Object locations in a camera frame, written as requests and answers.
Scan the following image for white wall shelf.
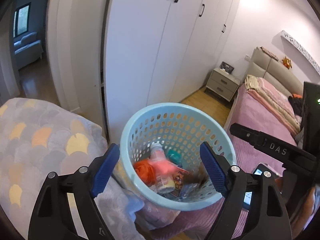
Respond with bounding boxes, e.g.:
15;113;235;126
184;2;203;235
280;30;320;75

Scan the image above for orange plastic bag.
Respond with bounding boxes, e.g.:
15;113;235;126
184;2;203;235
133;159;156;187

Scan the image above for white wardrobe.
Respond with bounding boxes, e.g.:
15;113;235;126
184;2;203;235
105;0;240;141

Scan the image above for brown cardboard box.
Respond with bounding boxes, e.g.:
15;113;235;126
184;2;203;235
183;171;209;189

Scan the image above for pink bed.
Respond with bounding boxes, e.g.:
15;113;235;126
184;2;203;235
150;83;316;240

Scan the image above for beige headboard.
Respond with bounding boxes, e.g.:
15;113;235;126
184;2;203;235
245;47;303;97

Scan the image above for teal clay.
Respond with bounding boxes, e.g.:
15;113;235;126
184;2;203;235
166;148;182;166

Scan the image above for light blue plastic basket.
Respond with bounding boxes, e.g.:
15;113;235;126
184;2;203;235
120;103;236;211

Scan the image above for dark blue playing card box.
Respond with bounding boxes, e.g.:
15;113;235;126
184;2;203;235
170;170;195;199

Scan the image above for smartphone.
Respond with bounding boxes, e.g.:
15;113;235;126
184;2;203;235
242;163;274;211

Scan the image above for person's right hand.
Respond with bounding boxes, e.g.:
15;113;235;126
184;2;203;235
291;185;319;239

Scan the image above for picture frame on nightstand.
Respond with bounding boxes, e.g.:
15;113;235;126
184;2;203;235
220;61;234;74

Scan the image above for beige nightstand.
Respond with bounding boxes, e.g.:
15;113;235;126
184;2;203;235
206;68;240;102

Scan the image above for folded pink blankets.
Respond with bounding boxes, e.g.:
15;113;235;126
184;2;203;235
244;75;301;137

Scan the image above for bed in far room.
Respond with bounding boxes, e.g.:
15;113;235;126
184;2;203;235
14;32;43;70

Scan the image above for pink yogurt drink bottle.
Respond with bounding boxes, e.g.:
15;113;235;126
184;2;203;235
150;142;175;194

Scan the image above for orange plush toy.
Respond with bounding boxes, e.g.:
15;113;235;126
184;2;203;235
281;56;292;69

